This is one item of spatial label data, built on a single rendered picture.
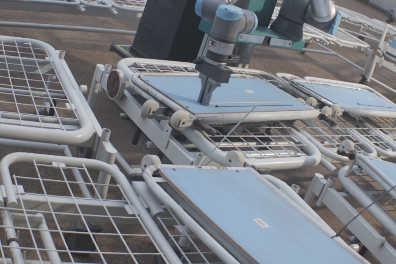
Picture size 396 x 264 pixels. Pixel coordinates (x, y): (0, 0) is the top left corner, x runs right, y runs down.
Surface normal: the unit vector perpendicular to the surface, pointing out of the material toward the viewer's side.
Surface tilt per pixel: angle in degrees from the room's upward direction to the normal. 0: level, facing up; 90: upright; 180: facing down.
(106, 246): 0
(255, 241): 5
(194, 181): 5
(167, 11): 90
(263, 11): 90
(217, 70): 90
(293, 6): 92
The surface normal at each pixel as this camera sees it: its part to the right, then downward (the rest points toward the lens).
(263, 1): 0.62, 0.46
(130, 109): -0.78, -0.04
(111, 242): 0.31, -0.89
